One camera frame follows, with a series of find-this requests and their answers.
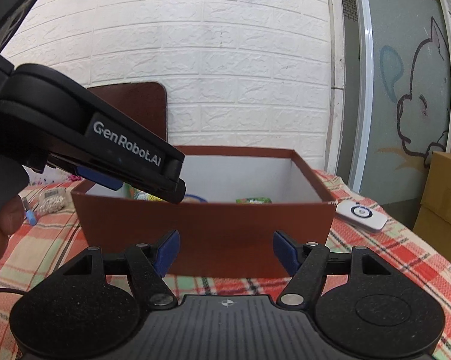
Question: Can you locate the white oval remote device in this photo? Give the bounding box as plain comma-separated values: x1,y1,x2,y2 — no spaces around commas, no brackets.
336,200,388,233

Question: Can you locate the bag of white beads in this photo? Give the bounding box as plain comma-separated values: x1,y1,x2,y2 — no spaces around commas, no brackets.
36,189,67,215

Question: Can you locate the white framed sliding door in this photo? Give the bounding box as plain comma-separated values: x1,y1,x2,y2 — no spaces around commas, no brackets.
337,0,451,206

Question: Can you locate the person's left hand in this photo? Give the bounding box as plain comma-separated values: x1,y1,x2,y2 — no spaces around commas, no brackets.
0,196,25,259

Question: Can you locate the green red snack packet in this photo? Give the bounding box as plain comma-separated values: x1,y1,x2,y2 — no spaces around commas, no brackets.
236,197,272,204

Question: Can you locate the dark brown wooden headboard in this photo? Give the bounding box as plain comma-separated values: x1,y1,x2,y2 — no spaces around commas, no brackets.
88,82,168,141

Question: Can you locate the floral plastic pillow bag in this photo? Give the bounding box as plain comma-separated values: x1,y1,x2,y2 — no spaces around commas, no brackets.
24,166,82,185

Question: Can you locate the brown cardboard box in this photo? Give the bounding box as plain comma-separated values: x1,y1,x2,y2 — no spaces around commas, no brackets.
413,152,451,262

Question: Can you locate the brown white-lined storage box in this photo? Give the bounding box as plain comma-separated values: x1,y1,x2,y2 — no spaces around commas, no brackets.
72,146,337,278

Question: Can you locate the red plaid bed sheet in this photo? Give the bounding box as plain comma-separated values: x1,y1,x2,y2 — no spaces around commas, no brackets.
0,168,451,360

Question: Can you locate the black marker blue cap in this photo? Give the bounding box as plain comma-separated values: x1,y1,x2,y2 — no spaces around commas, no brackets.
22,197,37,226

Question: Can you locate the blue electrical tape roll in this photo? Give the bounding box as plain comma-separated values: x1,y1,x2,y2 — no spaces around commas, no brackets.
182,194,207,203

